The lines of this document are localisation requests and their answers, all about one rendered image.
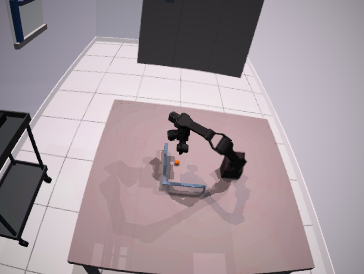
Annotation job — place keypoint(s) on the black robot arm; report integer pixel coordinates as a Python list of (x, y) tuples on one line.
[(225, 146)]

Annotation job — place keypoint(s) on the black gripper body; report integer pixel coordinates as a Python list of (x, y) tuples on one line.
[(183, 147)]

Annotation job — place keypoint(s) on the blue-grey wall top rail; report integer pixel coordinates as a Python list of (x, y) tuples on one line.
[(164, 182)]

